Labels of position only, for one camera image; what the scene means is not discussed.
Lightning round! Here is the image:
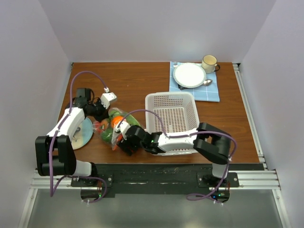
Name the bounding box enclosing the fake green watermelon ball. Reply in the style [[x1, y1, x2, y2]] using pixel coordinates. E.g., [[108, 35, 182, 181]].
[[109, 109, 120, 118]]

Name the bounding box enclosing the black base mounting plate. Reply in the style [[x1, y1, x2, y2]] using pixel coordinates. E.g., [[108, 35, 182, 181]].
[[64, 163, 265, 202]]

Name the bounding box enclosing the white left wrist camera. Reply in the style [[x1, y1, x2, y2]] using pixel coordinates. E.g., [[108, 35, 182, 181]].
[[100, 92, 117, 109]]

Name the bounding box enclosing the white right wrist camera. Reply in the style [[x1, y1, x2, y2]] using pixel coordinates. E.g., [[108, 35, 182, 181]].
[[114, 121, 131, 140]]

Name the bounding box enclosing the fake orange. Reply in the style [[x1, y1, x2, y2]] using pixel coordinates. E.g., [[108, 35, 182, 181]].
[[111, 116, 123, 128]]

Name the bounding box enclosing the fake watermelon slice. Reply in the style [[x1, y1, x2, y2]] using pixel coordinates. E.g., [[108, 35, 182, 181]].
[[125, 114, 141, 126]]

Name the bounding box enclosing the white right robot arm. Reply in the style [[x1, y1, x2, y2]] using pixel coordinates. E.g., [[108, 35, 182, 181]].
[[114, 121, 235, 187]]

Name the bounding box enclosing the cream enamel mug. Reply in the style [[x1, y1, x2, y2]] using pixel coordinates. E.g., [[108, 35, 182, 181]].
[[201, 55, 220, 74]]

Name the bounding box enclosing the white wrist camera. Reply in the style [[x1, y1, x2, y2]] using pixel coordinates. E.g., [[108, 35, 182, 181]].
[[100, 92, 117, 109], [114, 121, 131, 140]]

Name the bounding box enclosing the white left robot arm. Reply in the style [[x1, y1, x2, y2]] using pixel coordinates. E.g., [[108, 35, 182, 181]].
[[35, 88, 117, 186]]

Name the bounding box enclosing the white round plate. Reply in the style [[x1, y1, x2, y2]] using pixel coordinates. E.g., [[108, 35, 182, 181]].
[[173, 63, 207, 88]]

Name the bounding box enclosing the metal spoon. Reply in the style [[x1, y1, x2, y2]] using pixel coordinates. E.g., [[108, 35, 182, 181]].
[[202, 79, 213, 86]]

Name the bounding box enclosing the blue beige round plate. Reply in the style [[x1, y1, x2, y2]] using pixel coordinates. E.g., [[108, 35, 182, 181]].
[[71, 117, 94, 150]]

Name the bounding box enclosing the white perforated plastic basket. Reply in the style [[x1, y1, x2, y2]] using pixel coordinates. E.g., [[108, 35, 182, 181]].
[[144, 91, 200, 156]]

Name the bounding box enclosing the fake green pepper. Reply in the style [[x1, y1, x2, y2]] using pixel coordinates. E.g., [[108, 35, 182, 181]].
[[100, 128, 113, 143]]

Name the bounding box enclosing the fake tomato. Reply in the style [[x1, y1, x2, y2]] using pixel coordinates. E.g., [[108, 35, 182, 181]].
[[93, 120, 109, 133]]

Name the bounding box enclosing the clear orange zip top bag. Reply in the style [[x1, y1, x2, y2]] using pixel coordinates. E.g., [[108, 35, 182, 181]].
[[93, 107, 127, 151]]

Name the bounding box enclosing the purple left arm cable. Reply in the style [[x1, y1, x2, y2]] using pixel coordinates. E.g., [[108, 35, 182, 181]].
[[48, 71, 110, 198]]

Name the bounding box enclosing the blue checked cloth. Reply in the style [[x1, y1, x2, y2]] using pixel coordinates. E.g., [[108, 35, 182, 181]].
[[169, 62, 220, 102]]

